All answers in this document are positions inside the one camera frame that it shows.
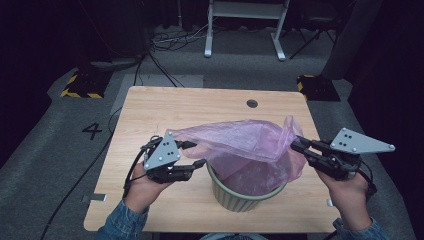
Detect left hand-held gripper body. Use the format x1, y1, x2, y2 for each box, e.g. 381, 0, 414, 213
140, 131, 194, 185

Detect person's left hand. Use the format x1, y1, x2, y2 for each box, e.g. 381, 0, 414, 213
123, 162, 175, 215

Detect person's lap in jeans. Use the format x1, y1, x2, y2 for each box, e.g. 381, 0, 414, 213
199, 232, 269, 240

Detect pink plastic bag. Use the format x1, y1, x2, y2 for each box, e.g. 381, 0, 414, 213
166, 115, 308, 197

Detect person's right hand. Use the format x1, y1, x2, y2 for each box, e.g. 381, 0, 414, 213
315, 169, 373, 232

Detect grey tape strip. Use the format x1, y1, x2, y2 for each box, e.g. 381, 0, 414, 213
81, 193, 108, 204

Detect long black floor cable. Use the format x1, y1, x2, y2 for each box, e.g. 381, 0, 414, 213
39, 106, 123, 240

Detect right hand-held gripper black cable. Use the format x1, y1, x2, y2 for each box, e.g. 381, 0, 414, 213
357, 159, 379, 202

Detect black tripod legs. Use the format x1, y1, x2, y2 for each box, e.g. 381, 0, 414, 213
288, 16, 338, 61

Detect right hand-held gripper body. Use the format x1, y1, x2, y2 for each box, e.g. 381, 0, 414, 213
309, 127, 396, 182

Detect tangle of floor cables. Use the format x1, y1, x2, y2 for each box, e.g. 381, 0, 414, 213
150, 23, 215, 53

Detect white metal stand frame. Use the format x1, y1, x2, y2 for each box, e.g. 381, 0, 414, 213
203, 0, 291, 62

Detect yellow black striped stand base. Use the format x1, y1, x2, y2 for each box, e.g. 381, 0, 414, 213
60, 68, 113, 100
296, 74, 342, 102

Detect green plastic bin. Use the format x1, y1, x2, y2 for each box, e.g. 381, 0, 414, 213
206, 161, 288, 214

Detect grey slanted column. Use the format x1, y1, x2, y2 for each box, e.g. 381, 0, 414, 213
320, 0, 384, 81

